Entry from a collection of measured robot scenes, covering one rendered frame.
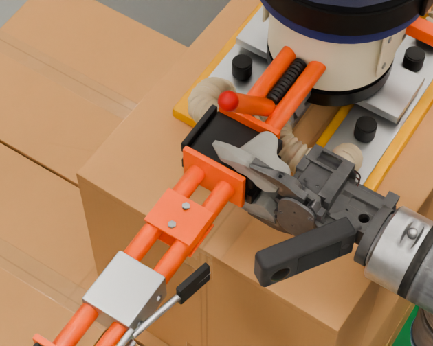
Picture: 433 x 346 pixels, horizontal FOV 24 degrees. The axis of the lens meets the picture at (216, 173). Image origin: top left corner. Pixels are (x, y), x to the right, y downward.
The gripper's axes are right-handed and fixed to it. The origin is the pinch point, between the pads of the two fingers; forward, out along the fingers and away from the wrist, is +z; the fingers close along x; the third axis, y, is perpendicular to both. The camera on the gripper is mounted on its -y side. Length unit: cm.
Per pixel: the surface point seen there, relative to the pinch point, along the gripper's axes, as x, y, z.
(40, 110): -65, 27, 60
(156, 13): -119, 98, 84
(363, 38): 8.4, 19.7, -7.3
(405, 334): -120, 49, -20
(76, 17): -65, 51, 69
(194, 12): -120, 104, 76
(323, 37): 8.3, 17.5, -3.3
